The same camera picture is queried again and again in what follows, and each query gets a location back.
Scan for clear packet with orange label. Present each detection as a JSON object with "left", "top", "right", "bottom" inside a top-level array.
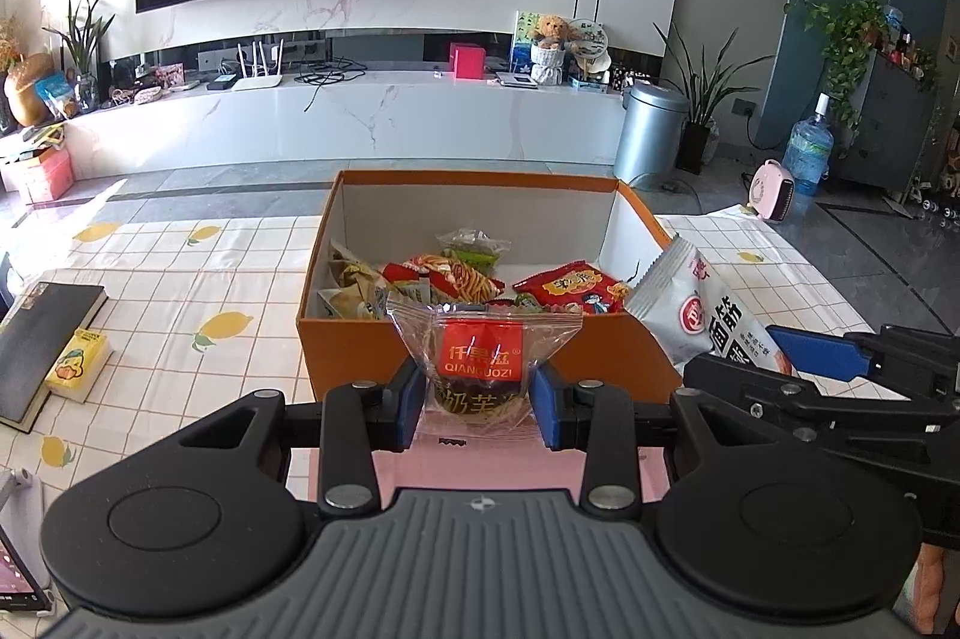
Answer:
[{"left": 386, "top": 300, "right": 582, "bottom": 449}]

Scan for brown round plush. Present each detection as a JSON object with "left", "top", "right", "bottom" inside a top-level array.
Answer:
[{"left": 4, "top": 52, "right": 55, "bottom": 128}]

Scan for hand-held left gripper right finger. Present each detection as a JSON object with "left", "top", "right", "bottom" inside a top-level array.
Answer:
[{"left": 529, "top": 360, "right": 781, "bottom": 514}]

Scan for trailing ivy plant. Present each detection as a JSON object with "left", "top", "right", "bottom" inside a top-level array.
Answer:
[{"left": 709, "top": 0, "right": 890, "bottom": 122}]

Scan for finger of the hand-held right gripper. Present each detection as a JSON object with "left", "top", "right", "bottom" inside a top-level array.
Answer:
[
  {"left": 682, "top": 352, "right": 953, "bottom": 452},
  {"left": 765, "top": 324, "right": 960, "bottom": 396}
]

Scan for checked lemon tablecloth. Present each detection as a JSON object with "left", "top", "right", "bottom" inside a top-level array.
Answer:
[{"left": 0, "top": 208, "right": 860, "bottom": 512}]

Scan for brown teddy bear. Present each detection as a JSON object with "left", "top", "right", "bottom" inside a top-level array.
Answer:
[{"left": 534, "top": 14, "right": 571, "bottom": 49}]

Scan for pink sheet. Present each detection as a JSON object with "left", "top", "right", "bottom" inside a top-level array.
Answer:
[{"left": 371, "top": 440, "right": 672, "bottom": 505}]

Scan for pink storage box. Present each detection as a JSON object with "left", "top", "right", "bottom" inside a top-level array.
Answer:
[{"left": 19, "top": 148, "right": 74, "bottom": 205}]

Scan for person's right forearm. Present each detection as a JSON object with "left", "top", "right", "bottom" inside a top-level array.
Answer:
[{"left": 919, "top": 541, "right": 960, "bottom": 636}]

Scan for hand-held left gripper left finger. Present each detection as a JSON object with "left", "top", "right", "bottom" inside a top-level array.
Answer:
[{"left": 180, "top": 358, "right": 427, "bottom": 514}]

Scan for blue snack bag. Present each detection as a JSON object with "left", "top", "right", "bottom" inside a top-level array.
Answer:
[{"left": 36, "top": 71, "right": 80, "bottom": 119}]

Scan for grey cabinet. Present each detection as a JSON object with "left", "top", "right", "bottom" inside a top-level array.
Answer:
[{"left": 832, "top": 50, "right": 942, "bottom": 194}]

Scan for red packet of snack sticks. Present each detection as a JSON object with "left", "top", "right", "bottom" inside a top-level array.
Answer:
[{"left": 382, "top": 254, "right": 505, "bottom": 308}]

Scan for red cartoon snack packet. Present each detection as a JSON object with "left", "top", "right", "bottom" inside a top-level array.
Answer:
[{"left": 514, "top": 262, "right": 629, "bottom": 316}]

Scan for orange cardboard box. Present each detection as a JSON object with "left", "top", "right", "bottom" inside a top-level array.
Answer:
[{"left": 296, "top": 170, "right": 685, "bottom": 407}]

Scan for tablet with white stand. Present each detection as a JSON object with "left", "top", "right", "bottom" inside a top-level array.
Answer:
[{"left": 0, "top": 470, "right": 53, "bottom": 614}]

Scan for long-leaf plant in black pot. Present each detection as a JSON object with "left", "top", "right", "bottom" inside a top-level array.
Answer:
[{"left": 652, "top": 20, "right": 773, "bottom": 175}]

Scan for green snack packet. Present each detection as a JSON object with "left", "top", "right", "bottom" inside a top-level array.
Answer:
[{"left": 439, "top": 226, "right": 511, "bottom": 280}]

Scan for blue water bottle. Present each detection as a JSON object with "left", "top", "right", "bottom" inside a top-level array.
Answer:
[{"left": 782, "top": 93, "right": 835, "bottom": 197}]

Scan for green plant in glass vase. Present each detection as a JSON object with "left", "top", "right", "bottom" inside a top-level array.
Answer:
[{"left": 41, "top": 0, "right": 121, "bottom": 111}]

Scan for landscape picture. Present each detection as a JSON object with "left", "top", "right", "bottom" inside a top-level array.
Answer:
[{"left": 512, "top": 10, "right": 548, "bottom": 74}]

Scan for black notebook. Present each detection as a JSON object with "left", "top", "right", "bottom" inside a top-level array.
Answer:
[{"left": 0, "top": 281, "right": 107, "bottom": 434}]

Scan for black cables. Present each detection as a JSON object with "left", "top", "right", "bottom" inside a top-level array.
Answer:
[{"left": 296, "top": 55, "right": 368, "bottom": 111}]

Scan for silver trash can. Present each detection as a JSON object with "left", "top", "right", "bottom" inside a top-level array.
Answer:
[{"left": 613, "top": 84, "right": 689, "bottom": 190}]

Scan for pink heater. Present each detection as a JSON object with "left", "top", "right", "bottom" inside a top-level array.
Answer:
[{"left": 752, "top": 159, "right": 803, "bottom": 221}]

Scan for white router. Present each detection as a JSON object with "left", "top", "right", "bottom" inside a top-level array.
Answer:
[{"left": 232, "top": 39, "right": 284, "bottom": 91}]

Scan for white marble television cabinet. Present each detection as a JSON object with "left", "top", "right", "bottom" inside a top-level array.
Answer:
[{"left": 64, "top": 69, "right": 631, "bottom": 179}]

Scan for round decorative fan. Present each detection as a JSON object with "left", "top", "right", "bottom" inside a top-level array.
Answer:
[{"left": 566, "top": 18, "right": 610, "bottom": 79}]

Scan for white snack packet red mark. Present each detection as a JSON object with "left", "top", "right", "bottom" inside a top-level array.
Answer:
[{"left": 624, "top": 234, "right": 800, "bottom": 377}]

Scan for magenta cube box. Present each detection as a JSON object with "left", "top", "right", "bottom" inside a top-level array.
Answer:
[{"left": 450, "top": 45, "right": 487, "bottom": 80}]

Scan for small yellow juice carton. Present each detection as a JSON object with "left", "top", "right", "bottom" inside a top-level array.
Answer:
[{"left": 43, "top": 328, "right": 113, "bottom": 404}]

